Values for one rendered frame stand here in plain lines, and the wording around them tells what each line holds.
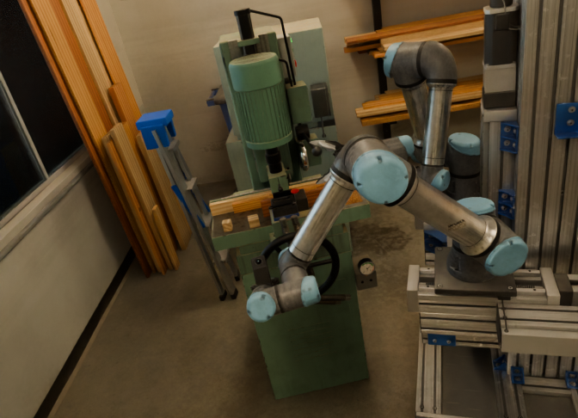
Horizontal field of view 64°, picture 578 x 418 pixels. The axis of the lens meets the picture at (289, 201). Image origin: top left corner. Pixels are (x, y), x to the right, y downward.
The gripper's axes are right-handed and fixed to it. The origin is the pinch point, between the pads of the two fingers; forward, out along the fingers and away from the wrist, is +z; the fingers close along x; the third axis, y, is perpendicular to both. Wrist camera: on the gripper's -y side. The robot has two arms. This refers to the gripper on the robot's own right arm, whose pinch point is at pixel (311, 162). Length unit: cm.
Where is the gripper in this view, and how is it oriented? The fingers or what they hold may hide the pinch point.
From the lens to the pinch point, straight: 163.8
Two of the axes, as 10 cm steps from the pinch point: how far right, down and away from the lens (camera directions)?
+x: 1.7, 9.2, 3.6
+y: 1.1, 3.4, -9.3
